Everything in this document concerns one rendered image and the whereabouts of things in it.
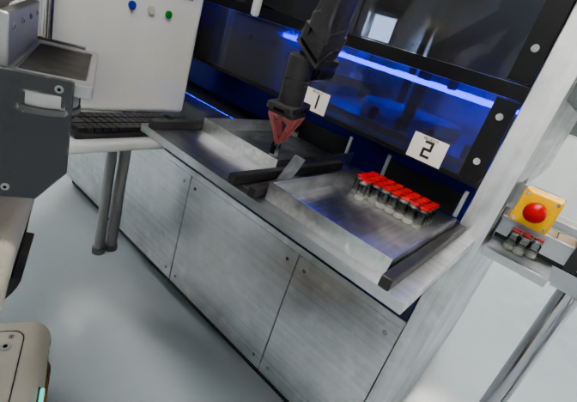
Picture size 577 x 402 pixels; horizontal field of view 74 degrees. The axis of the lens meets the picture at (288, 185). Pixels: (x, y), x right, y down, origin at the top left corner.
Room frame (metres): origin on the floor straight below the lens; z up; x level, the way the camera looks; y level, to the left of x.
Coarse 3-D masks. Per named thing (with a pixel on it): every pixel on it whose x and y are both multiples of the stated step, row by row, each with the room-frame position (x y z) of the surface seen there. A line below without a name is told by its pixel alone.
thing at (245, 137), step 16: (208, 128) 0.92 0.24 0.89; (224, 128) 0.90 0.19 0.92; (240, 128) 1.04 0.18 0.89; (256, 128) 1.10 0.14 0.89; (240, 144) 0.86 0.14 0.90; (256, 144) 0.96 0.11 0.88; (288, 144) 1.06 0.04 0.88; (304, 144) 1.12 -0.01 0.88; (256, 160) 0.82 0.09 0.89; (272, 160) 0.80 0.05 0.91; (288, 160) 0.82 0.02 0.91; (320, 160) 0.94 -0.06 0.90; (336, 160) 1.00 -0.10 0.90
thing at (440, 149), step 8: (416, 136) 0.91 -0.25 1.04; (424, 136) 0.90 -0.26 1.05; (416, 144) 0.90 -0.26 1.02; (424, 144) 0.89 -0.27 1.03; (440, 144) 0.88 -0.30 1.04; (448, 144) 0.87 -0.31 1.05; (408, 152) 0.91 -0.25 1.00; (416, 152) 0.90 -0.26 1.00; (424, 152) 0.89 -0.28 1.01; (432, 152) 0.88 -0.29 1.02; (440, 152) 0.87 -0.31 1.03; (424, 160) 0.89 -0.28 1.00; (432, 160) 0.88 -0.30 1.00; (440, 160) 0.87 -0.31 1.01
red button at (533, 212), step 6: (528, 204) 0.74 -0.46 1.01; (534, 204) 0.73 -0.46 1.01; (540, 204) 0.73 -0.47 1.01; (528, 210) 0.73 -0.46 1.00; (534, 210) 0.72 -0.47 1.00; (540, 210) 0.72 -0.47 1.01; (546, 210) 0.72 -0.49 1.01; (528, 216) 0.72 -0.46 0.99; (534, 216) 0.72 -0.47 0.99; (540, 216) 0.72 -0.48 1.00; (534, 222) 0.72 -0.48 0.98
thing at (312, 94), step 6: (312, 90) 1.09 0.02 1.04; (318, 90) 1.08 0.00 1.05; (306, 96) 1.10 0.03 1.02; (312, 96) 1.09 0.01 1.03; (324, 96) 1.07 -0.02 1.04; (330, 96) 1.06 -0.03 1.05; (306, 102) 1.09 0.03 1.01; (312, 102) 1.08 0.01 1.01; (318, 102) 1.07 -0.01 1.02; (324, 102) 1.06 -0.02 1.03; (312, 108) 1.08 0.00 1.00; (318, 108) 1.07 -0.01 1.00; (324, 108) 1.06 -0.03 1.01; (324, 114) 1.06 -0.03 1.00
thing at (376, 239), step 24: (288, 192) 0.63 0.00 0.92; (312, 192) 0.75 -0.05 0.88; (336, 192) 0.80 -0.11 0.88; (312, 216) 0.59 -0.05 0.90; (336, 216) 0.67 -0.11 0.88; (360, 216) 0.71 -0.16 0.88; (384, 216) 0.75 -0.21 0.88; (336, 240) 0.56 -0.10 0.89; (360, 240) 0.54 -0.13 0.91; (384, 240) 0.64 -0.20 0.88; (408, 240) 0.67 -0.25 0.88; (432, 240) 0.67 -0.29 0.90; (384, 264) 0.51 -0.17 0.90
